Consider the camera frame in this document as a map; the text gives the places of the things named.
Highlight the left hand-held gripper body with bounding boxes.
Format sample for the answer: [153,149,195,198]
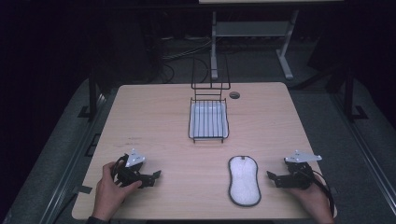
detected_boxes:
[111,147,150,189]

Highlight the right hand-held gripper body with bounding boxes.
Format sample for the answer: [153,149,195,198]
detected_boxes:
[283,149,323,190]

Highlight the white scrubbing pad dark rim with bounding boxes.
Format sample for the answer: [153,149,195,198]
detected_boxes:
[227,155,262,208]

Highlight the black wire rack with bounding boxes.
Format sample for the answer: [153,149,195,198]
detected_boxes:
[187,55,232,145]

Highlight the person's right hand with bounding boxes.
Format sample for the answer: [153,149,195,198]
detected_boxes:
[286,174,336,224]

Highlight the person's left hand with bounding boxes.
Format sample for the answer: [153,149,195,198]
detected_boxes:
[92,161,143,222]

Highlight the striped plate in rack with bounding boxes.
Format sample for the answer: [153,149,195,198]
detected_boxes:
[189,101,229,140]

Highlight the white metal stand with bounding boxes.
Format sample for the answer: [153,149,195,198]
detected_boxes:
[210,9,301,81]

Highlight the black metal post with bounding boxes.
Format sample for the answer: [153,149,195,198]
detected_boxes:
[88,69,98,119]

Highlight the bundle of floor cables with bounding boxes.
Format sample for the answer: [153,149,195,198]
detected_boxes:
[157,35,216,83]

